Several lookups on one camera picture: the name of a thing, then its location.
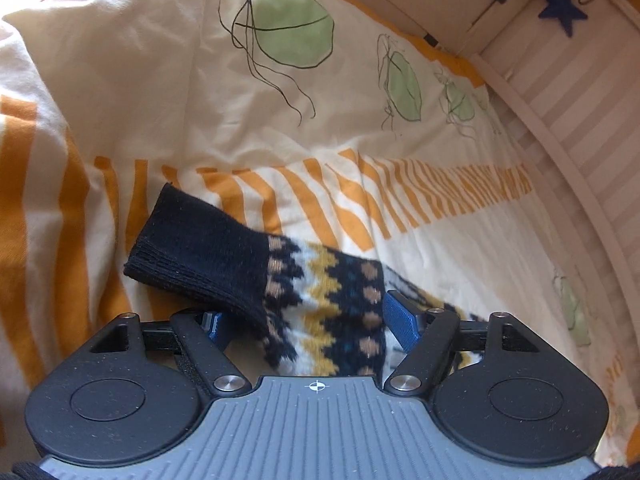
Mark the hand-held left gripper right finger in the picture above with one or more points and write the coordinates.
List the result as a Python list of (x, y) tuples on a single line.
[(400, 321)]

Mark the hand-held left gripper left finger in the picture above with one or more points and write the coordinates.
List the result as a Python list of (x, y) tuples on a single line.
[(214, 329)]

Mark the patterned knit sweater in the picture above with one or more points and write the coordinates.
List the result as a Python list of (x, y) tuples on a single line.
[(320, 305)]

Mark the printed white orange duvet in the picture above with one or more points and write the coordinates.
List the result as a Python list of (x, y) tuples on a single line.
[(260, 110)]

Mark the blue felt star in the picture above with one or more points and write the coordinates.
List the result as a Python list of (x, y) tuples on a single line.
[(564, 9)]

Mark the white wooden bed rail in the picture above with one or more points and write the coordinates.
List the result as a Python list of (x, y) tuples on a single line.
[(575, 125)]

